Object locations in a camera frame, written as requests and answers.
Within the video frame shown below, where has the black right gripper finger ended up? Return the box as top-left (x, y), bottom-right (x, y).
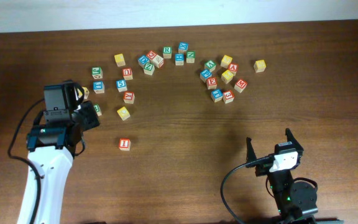
top-left (246, 137), bottom-right (257, 164)
top-left (285, 128), bottom-right (303, 152)

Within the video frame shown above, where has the red 6 I block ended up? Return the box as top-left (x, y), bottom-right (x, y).
top-left (119, 138), bottom-right (131, 151)

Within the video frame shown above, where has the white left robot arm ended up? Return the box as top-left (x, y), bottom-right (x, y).
top-left (17, 101), bottom-right (99, 223)

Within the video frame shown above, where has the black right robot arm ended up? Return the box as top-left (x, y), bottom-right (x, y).
top-left (246, 128), bottom-right (344, 223)

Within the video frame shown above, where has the green B block right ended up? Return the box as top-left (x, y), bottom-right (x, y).
top-left (93, 104), bottom-right (102, 116)

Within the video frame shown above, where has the blue I block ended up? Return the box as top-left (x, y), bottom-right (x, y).
top-left (93, 81), bottom-right (105, 94)

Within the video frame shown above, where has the red 3 block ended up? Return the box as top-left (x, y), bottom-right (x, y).
top-left (223, 90), bottom-right (234, 103)

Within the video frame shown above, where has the yellow block lower centre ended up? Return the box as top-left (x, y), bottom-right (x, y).
top-left (117, 106), bottom-right (131, 121)

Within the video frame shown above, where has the green J block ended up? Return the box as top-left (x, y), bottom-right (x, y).
top-left (91, 67), bottom-right (103, 80)

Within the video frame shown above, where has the blue T umbrella block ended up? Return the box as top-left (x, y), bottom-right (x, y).
top-left (211, 89), bottom-right (223, 103)

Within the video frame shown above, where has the red M block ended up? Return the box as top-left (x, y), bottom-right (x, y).
top-left (234, 79), bottom-right (247, 93)

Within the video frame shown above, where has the blue 5 block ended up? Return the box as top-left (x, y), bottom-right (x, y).
top-left (116, 80), bottom-right (127, 92)

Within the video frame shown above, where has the red K block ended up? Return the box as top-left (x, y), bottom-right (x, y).
top-left (123, 91), bottom-right (135, 104)

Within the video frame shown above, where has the yellow block far right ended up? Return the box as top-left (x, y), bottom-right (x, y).
top-left (254, 60), bottom-right (267, 73)

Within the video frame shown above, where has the yellow block centre right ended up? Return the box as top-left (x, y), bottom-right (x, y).
top-left (221, 70), bottom-right (234, 84)

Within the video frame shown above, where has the red E block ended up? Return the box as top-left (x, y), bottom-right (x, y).
top-left (206, 77), bottom-right (218, 90)

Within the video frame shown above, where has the red U block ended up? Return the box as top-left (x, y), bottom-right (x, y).
top-left (122, 68), bottom-right (133, 80)

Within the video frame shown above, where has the red A block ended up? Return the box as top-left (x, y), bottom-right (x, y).
top-left (227, 63), bottom-right (239, 76)

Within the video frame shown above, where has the yellow block upper left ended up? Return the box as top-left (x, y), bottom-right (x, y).
top-left (114, 54), bottom-right (126, 67)

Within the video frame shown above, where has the blue P block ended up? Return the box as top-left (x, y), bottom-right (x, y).
top-left (200, 69), bottom-right (212, 83)

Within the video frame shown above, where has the yellow block near A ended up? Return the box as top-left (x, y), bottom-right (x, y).
top-left (220, 55), bottom-right (232, 68)

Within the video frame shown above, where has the green V block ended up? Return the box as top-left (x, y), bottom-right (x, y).
top-left (204, 60), bottom-right (216, 72)

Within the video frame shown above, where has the blue D block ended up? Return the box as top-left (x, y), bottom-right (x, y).
top-left (138, 55), bottom-right (149, 68)

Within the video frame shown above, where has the green Z block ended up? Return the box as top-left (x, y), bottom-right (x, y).
top-left (144, 63), bottom-right (155, 75)

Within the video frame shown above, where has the blue H block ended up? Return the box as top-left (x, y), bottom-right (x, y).
top-left (175, 54), bottom-right (185, 66)

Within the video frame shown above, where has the blue X block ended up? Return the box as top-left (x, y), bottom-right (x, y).
top-left (178, 42), bottom-right (188, 54)

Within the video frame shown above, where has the green R block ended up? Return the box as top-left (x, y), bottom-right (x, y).
top-left (163, 46), bottom-right (172, 59)

